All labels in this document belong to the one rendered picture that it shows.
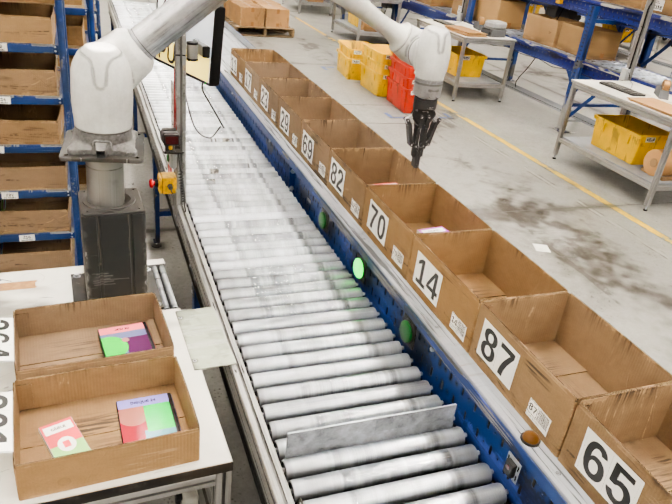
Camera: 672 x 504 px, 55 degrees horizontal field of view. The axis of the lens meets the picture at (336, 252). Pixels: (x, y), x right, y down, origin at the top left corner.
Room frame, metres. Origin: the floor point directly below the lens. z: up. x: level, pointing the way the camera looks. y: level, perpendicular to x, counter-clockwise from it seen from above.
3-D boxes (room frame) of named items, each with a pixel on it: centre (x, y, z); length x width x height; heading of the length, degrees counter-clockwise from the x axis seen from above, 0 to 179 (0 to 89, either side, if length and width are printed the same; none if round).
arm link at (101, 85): (1.74, 0.69, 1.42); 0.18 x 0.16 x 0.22; 18
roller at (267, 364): (1.56, -0.01, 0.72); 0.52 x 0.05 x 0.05; 113
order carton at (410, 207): (2.06, -0.29, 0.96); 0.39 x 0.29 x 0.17; 23
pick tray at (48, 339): (1.40, 0.63, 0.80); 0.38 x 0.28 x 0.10; 118
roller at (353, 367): (1.50, -0.04, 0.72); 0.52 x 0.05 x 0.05; 113
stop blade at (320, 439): (1.24, -0.15, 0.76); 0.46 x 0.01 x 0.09; 113
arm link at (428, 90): (2.06, -0.22, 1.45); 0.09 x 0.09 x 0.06
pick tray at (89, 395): (1.12, 0.49, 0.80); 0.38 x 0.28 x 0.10; 117
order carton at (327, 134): (2.78, 0.02, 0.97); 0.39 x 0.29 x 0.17; 23
